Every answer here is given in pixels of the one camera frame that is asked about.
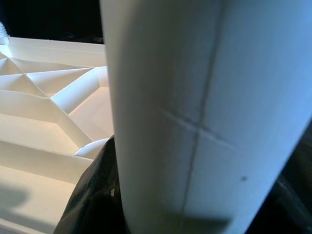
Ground black plastic table cover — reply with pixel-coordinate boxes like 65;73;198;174
7;26;312;195

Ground white plastic children table top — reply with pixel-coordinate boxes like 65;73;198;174
0;36;116;234

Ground white plastic table leg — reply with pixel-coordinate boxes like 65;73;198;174
99;0;312;234
0;21;11;46

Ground black door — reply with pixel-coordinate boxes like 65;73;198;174
0;0;104;37

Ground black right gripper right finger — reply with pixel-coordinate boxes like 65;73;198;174
246;175;312;234

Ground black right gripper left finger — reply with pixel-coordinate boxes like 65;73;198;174
53;136;128;234

